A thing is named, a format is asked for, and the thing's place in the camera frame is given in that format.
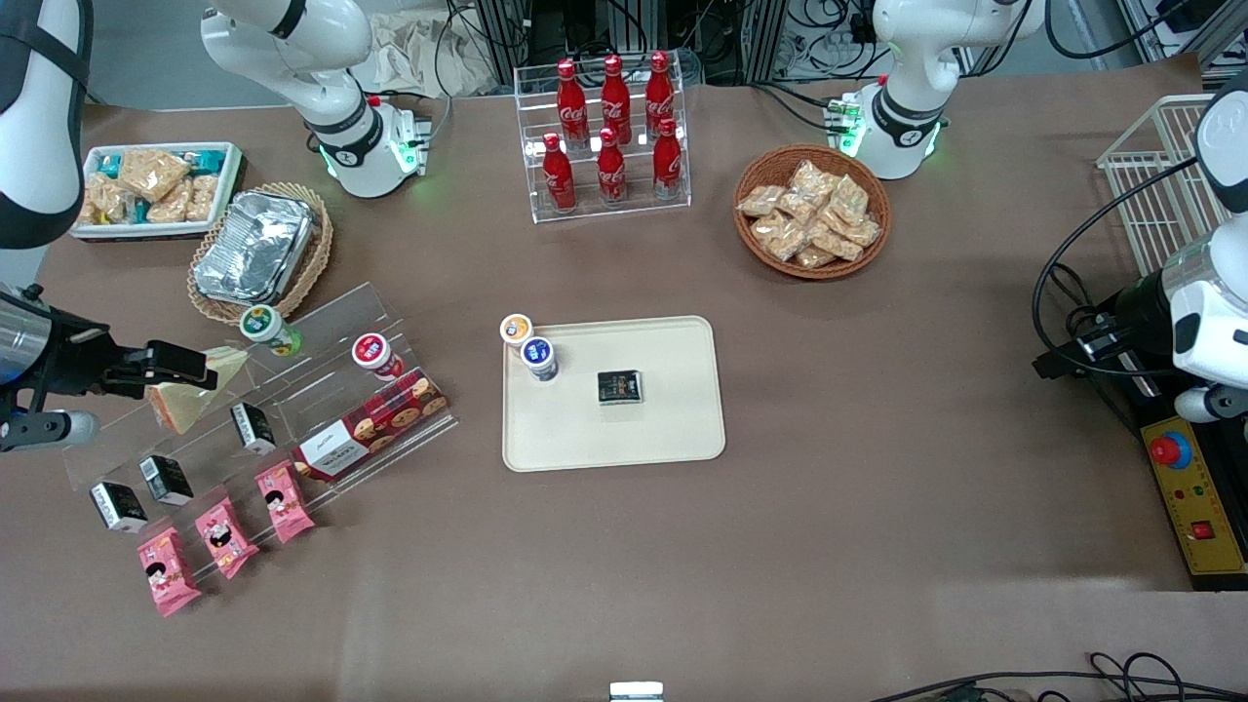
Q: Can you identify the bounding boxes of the red lid cup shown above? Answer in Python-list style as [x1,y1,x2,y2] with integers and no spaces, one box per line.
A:
[351,332,407,382]

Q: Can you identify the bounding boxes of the aluminium frame with cables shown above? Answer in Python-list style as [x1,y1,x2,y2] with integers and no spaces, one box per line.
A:
[444,0,878,94]

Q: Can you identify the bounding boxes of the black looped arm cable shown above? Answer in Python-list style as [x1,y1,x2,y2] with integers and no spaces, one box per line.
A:
[1031,156,1202,383]

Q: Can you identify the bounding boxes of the green lid cup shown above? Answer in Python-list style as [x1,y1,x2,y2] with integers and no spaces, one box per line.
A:
[240,304,304,358]

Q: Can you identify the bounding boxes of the aluminium foil container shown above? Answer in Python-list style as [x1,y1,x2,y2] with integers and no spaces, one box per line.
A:
[193,190,316,305]

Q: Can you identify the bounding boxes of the triangle sandwich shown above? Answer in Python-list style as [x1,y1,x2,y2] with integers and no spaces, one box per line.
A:
[146,346,251,436]

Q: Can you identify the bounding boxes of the blue lid cup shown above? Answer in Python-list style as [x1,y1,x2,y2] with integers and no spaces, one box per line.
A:
[520,336,560,384]

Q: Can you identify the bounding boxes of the white wire basket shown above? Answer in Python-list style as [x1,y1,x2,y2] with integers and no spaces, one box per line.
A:
[1096,94,1231,281]

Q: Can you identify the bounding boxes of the clear acrylic tiered stand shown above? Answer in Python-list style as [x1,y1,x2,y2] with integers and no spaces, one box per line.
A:
[60,282,459,576]

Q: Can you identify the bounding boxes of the white rectangular snack tray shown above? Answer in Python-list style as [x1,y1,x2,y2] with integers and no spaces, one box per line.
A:
[70,141,245,243]

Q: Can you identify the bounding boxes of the large clear cracker packet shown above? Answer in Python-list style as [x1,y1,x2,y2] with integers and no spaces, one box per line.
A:
[118,147,192,202]

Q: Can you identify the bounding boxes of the pink snack packet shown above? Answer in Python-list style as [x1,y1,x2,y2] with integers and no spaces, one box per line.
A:
[136,526,203,618]
[254,460,317,544]
[194,496,261,581]

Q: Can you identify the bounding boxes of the black floor cable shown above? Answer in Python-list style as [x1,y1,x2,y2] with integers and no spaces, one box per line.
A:
[866,650,1248,702]

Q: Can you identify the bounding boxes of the beige serving tray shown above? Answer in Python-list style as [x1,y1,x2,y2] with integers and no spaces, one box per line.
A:
[501,315,728,474]

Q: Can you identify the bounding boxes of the red plaid cookie box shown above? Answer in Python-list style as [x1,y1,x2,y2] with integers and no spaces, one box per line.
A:
[292,368,450,482]

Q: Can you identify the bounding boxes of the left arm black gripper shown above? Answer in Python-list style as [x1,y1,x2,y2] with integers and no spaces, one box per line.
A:
[1033,271,1183,381]

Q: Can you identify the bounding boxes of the clear acrylic bottle rack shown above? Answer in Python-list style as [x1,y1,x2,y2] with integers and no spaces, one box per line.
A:
[513,57,692,226]

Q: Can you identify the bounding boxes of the crumpled beige cloth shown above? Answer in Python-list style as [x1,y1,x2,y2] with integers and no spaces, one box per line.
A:
[369,12,500,99]

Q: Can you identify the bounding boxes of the red cola bottle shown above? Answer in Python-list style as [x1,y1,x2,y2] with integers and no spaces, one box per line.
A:
[596,126,629,207]
[600,54,633,143]
[644,51,677,137]
[651,118,684,202]
[541,133,577,214]
[556,59,590,149]

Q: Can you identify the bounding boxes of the round wicker bowl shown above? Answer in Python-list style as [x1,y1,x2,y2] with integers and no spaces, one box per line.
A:
[732,144,893,282]

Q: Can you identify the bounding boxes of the yellow emergency stop box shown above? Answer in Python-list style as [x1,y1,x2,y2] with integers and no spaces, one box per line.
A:
[1139,414,1248,592]

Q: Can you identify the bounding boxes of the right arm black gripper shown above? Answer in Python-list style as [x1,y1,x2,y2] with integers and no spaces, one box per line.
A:
[34,310,219,403]

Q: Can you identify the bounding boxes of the small black box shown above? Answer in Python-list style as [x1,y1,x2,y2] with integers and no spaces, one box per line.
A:
[230,403,278,457]
[596,369,647,408]
[89,482,148,533]
[138,454,195,507]

